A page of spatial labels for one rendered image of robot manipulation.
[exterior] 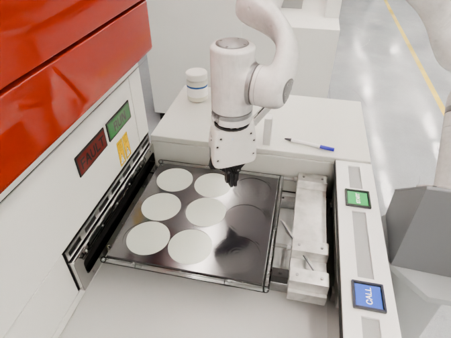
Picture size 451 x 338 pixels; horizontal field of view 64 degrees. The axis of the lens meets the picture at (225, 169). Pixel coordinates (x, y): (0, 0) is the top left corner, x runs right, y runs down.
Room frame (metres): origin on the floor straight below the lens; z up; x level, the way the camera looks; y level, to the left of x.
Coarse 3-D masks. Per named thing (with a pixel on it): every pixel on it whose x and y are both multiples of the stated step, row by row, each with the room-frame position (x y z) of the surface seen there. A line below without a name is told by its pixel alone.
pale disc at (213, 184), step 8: (200, 176) 0.77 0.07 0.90; (208, 176) 0.77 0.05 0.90; (216, 176) 0.77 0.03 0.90; (224, 176) 0.77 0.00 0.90; (200, 184) 0.74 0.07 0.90; (208, 184) 0.74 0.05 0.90; (216, 184) 0.74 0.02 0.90; (224, 184) 0.74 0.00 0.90; (200, 192) 0.71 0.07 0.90; (208, 192) 0.71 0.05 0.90; (216, 192) 0.71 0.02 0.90; (224, 192) 0.71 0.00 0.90
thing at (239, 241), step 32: (160, 192) 0.71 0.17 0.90; (192, 192) 0.71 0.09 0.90; (256, 192) 0.71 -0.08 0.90; (128, 224) 0.59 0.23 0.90; (192, 224) 0.59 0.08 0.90; (224, 224) 0.59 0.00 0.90; (256, 224) 0.59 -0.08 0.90; (128, 256) 0.50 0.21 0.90; (160, 256) 0.50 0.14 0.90; (224, 256) 0.50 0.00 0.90; (256, 256) 0.50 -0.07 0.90
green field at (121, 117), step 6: (126, 108) 0.78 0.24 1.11; (120, 114) 0.75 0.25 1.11; (126, 114) 0.78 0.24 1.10; (114, 120) 0.72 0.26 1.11; (120, 120) 0.74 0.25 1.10; (126, 120) 0.77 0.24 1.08; (108, 126) 0.69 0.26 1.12; (114, 126) 0.71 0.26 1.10; (120, 126) 0.74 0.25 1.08; (114, 132) 0.71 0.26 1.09
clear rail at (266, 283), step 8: (280, 184) 0.74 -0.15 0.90; (280, 192) 0.70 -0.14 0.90; (280, 200) 0.68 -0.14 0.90; (280, 208) 0.65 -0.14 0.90; (272, 224) 0.59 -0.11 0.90; (272, 232) 0.57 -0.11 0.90; (272, 240) 0.54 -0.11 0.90; (272, 248) 0.52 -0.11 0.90; (272, 256) 0.50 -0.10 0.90; (264, 280) 0.44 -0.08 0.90
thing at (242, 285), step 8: (104, 256) 0.50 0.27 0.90; (112, 264) 0.48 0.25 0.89; (120, 264) 0.48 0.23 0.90; (128, 264) 0.48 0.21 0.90; (136, 264) 0.47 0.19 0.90; (144, 264) 0.47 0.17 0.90; (160, 272) 0.46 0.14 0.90; (168, 272) 0.46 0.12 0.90; (176, 272) 0.45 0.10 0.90; (184, 272) 0.45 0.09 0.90; (192, 272) 0.46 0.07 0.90; (200, 280) 0.44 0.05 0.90; (208, 280) 0.44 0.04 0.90; (216, 280) 0.44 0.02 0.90; (224, 280) 0.43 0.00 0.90; (232, 280) 0.44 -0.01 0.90; (248, 288) 0.42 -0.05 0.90; (256, 288) 0.42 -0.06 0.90; (264, 288) 0.42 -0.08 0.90
